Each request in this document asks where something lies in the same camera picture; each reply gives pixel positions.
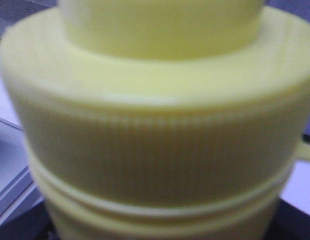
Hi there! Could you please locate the yellow squeeze bottle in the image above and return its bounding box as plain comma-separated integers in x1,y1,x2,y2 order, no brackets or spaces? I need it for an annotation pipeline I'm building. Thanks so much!
0,0,310,240

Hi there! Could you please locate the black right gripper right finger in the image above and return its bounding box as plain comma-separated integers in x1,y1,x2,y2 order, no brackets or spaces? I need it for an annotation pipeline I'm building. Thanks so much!
276,200,310,240

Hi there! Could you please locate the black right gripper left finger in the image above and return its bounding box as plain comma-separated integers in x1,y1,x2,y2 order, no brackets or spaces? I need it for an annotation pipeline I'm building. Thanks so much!
0,202,55,240

